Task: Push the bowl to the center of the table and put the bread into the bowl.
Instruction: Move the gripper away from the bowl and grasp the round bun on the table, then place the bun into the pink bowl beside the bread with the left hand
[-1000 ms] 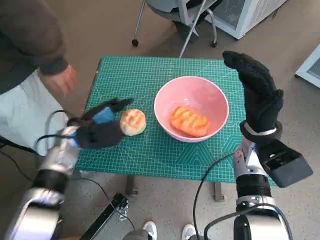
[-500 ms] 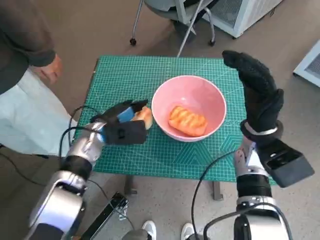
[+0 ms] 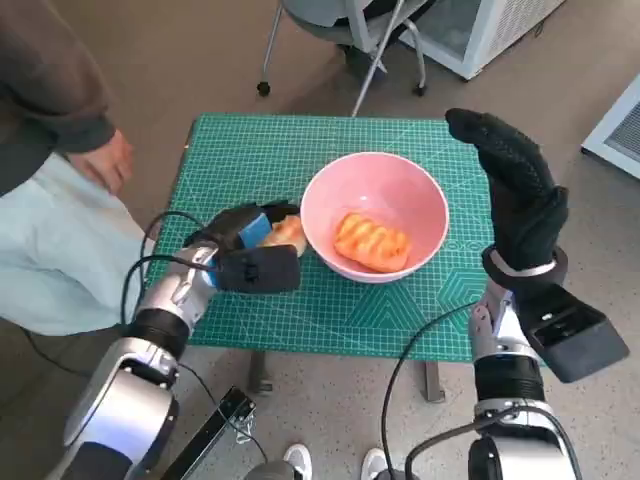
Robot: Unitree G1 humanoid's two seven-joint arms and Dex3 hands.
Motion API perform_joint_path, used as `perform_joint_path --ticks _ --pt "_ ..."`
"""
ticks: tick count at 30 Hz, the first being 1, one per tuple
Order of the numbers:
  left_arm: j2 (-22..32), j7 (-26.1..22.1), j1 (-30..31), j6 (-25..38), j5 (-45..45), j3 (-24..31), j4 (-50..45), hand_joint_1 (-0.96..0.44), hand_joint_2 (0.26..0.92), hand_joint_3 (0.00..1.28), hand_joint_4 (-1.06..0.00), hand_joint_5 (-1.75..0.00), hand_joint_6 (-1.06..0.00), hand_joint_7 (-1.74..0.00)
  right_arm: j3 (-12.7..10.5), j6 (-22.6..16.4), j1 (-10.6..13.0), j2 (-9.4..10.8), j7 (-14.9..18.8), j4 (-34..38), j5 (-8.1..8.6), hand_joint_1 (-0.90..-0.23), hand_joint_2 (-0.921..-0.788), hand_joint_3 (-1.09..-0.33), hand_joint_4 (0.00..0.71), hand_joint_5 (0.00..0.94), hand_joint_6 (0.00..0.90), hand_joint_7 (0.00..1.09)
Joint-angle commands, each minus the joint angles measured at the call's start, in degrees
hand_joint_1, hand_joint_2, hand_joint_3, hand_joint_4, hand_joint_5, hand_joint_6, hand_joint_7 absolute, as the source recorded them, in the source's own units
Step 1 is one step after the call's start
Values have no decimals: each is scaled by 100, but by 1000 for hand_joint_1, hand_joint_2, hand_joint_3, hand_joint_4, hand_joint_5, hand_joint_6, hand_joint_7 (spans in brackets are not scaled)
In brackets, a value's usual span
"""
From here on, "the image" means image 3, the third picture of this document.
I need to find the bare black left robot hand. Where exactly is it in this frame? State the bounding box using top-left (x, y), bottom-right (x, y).
top-left (184, 199), bottom-right (302, 251)

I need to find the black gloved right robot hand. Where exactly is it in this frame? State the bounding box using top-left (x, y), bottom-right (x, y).
top-left (444, 107), bottom-right (570, 269)

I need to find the round toy bread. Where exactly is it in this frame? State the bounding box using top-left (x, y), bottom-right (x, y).
top-left (262, 214), bottom-right (309, 257)

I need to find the long braided toy bread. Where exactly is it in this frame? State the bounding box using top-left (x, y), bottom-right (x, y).
top-left (333, 212), bottom-right (412, 274)

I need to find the pink bowl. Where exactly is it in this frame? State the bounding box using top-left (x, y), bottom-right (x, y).
top-left (299, 153), bottom-right (450, 285)

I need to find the green cutting mat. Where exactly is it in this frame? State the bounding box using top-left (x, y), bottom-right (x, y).
top-left (177, 113), bottom-right (544, 364)

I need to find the white framed panel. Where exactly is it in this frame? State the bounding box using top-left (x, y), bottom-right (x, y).
top-left (581, 74), bottom-right (640, 181)

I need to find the grey metal table leg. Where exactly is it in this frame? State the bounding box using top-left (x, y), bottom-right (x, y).
top-left (424, 362), bottom-right (448, 401)
top-left (248, 352), bottom-right (274, 394)

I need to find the person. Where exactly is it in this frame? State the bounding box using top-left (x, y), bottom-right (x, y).
top-left (0, 0), bottom-right (166, 337)

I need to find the white cabinet with mesh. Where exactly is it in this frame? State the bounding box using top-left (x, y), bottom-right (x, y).
top-left (399, 0), bottom-right (564, 81)

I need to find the black metal bar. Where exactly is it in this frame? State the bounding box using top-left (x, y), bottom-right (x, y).
top-left (159, 385), bottom-right (257, 480)

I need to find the grey office chair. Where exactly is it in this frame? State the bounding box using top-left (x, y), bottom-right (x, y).
top-left (257, 0), bottom-right (431, 119)

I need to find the white shoe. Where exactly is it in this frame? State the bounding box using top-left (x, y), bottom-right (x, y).
top-left (283, 442), bottom-right (314, 480)
top-left (360, 447), bottom-right (394, 480)

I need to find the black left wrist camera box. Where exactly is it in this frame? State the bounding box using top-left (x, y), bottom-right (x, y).
top-left (214, 244), bottom-right (302, 294)

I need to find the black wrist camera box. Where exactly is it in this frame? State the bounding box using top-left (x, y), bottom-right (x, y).
top-left (517, 284), bottom-right (630, 384)
top-left (214, 244), bottom-right (302, 294)

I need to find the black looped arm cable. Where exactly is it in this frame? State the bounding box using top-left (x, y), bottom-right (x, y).
top-left (122, 211), bottom-right (224, 324)

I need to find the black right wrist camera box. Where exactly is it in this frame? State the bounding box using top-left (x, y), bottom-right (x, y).
top-left (517, 284), bottom-right (630, 384)

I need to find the black floor cable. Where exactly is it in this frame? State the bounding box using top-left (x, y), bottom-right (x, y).
top-left (24, 329), bottom-right (271, 461)

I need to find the thin black cable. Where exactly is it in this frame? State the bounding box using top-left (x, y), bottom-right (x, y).
top-left (382, 302), bottom-right (484, 480)

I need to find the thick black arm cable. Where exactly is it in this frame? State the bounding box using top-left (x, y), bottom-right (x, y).
top-left (405, 404), bottom-right (584, 480)

